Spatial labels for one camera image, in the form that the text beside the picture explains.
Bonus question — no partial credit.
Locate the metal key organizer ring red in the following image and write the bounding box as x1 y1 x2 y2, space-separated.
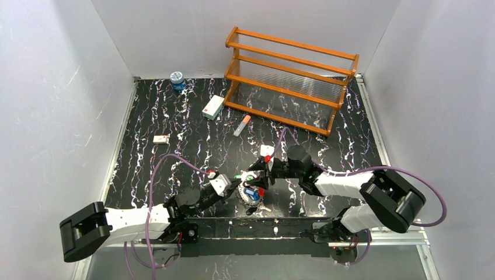
234 171 265 216

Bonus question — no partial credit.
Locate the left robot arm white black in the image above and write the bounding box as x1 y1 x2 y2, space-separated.
59 174 242 263

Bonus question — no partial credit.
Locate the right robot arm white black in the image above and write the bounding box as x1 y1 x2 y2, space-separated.
243 145 426 240

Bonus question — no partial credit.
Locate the black key tag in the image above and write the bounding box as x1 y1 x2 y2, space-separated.
246 207 258 216

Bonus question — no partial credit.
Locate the orange capped tube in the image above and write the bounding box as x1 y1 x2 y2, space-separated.
233 115 251 137

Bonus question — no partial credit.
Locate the white red box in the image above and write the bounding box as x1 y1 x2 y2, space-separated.
201 95 224 120

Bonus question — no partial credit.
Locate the small white card box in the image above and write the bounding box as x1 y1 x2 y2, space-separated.
153 135 169 144

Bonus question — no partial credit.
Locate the orange wooden shelf rack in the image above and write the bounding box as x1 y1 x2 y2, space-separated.
224 27 360 136

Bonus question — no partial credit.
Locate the blue jar with lid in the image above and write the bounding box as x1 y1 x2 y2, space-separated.
170 71 186 92

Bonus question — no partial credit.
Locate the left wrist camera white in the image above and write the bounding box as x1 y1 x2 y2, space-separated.
207 170 232 197

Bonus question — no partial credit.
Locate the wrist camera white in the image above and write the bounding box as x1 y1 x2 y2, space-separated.
259 145 275 169
207 170 232 197

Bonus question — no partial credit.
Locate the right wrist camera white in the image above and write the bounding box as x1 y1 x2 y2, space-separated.
259 145 275 169

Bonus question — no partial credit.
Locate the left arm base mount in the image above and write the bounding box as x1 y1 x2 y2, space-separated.
156 222 199 244

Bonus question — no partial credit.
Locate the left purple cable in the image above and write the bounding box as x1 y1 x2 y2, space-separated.
123 153 215 280

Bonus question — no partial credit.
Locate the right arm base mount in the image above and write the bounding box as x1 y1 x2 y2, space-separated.
305 222 360 264

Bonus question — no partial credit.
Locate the aluminium rail frame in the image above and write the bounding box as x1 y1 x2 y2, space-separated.
71 75 440 280

